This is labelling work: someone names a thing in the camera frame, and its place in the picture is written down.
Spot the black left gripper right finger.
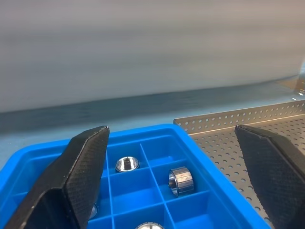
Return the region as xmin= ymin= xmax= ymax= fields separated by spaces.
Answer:
xmin=234 ymin=124 xmax=305 ymax=229

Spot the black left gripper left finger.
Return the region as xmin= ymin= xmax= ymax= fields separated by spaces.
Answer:
xmin=4 ymin=125 xmax=111 ymax=229

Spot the blue compartment tray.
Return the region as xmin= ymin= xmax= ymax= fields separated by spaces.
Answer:
xmin=0 ymin=123 xmax=272 ymax=229

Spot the perforated metal tray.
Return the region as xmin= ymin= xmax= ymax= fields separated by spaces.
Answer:
xmin=173 ymin=99 xmax=305 ymax=229

